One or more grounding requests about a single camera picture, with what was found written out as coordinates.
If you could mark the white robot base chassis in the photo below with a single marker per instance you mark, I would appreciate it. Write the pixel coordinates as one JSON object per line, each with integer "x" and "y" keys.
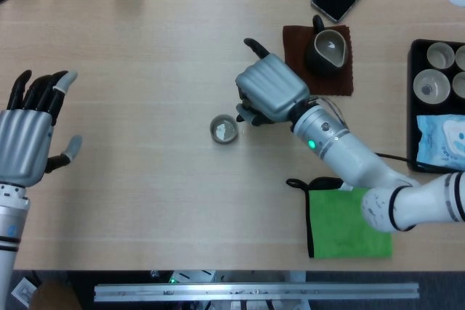
{"x": 196, "y": 276}

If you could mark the aluminium profile rail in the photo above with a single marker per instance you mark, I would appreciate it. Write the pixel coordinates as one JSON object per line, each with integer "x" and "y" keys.
{"x": 254, "y": 292}

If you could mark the blue wet wipes pack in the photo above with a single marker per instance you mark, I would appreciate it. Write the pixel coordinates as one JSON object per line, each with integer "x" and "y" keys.
{"x": 436, "y": 146}

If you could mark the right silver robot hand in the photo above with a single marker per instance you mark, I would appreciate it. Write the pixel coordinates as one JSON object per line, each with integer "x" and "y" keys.
{"x": 272, "y": 86}

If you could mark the black serving tray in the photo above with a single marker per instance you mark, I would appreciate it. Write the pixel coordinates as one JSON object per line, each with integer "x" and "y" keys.
{"x": 412, "y": 135}

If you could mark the dark ceramic fairness pitcher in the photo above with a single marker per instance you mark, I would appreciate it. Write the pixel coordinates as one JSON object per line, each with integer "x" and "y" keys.
{"x": 314, "y": 63}

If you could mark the white floor socket box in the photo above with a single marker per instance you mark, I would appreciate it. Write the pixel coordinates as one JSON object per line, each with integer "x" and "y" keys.
{"x": 26, "y": 291}

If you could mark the brown round seat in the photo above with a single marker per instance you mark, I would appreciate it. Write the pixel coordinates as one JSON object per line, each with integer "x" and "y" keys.
{"x": 54, "y": 297}

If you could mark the translucent cup with dark object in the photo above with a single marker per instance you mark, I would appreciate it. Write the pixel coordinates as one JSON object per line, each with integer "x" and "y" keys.
{"x": 431, "y": 86}

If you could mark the dark teacup with pale inside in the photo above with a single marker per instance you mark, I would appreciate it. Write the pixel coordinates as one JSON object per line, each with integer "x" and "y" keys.
{"x": 224, "y": 130}

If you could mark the brown cloth mat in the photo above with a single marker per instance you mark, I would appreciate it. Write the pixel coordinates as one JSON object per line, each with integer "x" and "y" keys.
{"x": 294, "y": 52}

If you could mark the green microfiber cloth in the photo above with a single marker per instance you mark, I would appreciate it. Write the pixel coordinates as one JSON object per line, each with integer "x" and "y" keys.
{"x": 338, "y": 230}

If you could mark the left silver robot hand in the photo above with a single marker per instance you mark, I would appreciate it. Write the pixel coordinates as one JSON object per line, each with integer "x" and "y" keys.
{"x": 22, "y": 143}

